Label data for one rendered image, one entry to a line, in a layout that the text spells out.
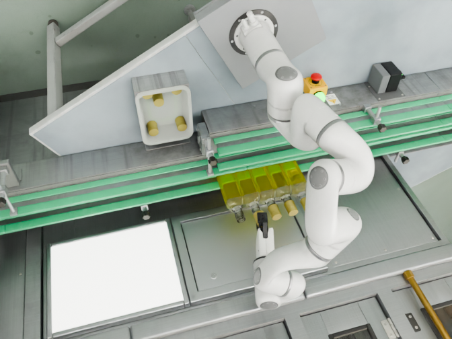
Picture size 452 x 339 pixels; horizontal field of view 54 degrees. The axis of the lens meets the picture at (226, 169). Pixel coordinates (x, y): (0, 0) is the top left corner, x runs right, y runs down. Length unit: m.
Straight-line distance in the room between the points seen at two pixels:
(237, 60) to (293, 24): 0.20
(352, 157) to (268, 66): 0.34
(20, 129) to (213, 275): 1.13
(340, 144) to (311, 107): 0.12
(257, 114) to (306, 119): 0.49
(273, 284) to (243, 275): 0.31
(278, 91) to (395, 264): 0.76
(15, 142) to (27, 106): 0.24
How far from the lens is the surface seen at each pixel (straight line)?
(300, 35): 1.49
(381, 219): 1.75
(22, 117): 2.21
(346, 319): 1.52
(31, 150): 2.03
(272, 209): 1.47
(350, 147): 1.07
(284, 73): 1.17
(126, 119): 1.56
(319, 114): 1.10
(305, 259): 1.13
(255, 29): 1.35
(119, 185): 1.53
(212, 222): 1.60
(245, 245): 1.55
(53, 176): 1.59
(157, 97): 1.45
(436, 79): 1.92
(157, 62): 1.44
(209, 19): 1.34
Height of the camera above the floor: 1.94
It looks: 40 degrees down
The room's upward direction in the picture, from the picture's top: 160 degrees clockwise
